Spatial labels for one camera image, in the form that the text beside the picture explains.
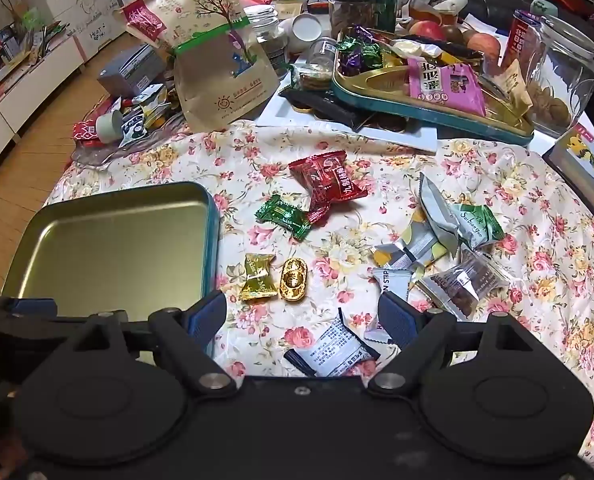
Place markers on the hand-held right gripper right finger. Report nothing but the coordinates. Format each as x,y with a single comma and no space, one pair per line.
397,317

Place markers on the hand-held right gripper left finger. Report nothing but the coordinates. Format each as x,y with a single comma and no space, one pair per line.
204,319

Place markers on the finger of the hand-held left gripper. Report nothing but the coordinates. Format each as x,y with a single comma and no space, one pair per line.
32,307

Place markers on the white grey snack packet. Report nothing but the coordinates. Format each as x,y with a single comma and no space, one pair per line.
394,282

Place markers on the gold candy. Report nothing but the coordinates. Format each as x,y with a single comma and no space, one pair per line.
258,277

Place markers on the white snack packet dark ends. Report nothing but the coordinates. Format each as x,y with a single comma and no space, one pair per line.
332,350

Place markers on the clear packet brown snack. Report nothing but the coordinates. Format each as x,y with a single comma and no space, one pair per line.
462,285

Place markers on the yellow grey snack packet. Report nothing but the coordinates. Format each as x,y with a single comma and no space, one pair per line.
417,245

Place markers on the gold ingot chocolate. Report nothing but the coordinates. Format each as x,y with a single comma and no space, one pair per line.
295,280

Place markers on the grey foil snack packet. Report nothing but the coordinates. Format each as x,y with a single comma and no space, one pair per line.
437,205

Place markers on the green white snack packet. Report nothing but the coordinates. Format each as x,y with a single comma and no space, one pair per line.
477,225

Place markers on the green foil candy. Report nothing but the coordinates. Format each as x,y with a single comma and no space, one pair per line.
282,215

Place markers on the red candy packet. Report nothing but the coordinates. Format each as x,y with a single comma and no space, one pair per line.
327,180

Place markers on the floral tablecloth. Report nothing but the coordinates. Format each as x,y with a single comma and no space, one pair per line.
377,185

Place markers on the pile of snack packets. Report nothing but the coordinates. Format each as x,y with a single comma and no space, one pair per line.
112,155

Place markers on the red patterned packet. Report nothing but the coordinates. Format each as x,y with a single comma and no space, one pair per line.
84,134

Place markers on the pale green tape roll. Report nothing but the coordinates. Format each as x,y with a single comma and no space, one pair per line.
108,126

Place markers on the white cabinet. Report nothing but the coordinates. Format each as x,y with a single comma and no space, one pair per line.
22,95

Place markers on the white flat board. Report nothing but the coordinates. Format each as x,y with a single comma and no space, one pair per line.
277,110

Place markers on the black chocolate coin tray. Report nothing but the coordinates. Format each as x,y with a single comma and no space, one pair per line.
322,107

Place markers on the large teal tin tray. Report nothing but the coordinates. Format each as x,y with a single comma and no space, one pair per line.
377,85

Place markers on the pink snack packet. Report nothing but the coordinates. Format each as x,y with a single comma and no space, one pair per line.
447,87

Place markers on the yellow cartoon card book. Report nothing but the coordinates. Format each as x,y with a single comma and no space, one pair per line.
582,160

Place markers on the grey cardboard box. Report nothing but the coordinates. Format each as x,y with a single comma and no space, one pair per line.
129,72

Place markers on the pile of stationery clutter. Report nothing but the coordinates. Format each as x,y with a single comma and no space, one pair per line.
12,50

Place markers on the brown paper bag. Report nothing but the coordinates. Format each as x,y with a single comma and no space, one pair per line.
217,60

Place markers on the beige snack packet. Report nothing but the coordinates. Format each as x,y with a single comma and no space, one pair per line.
517,85

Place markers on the pile of foil candies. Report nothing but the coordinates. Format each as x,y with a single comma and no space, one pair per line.
359,52

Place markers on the glass jar with lid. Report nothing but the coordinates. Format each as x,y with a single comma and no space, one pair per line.
319,57

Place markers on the red apple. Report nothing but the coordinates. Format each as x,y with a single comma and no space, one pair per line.
427,30
484,46

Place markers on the brown kiwi fruit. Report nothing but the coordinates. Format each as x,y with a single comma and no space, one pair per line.
454,34

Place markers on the clear cookie jar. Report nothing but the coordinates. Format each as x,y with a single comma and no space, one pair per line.
562,75

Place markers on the white round lid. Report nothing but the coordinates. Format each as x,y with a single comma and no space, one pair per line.
309,32

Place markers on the red cylinder can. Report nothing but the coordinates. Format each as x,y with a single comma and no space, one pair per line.
519,40

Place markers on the green drink can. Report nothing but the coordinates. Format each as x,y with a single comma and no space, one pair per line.
383,5

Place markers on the mint green container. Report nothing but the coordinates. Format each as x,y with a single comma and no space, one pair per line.
543,7

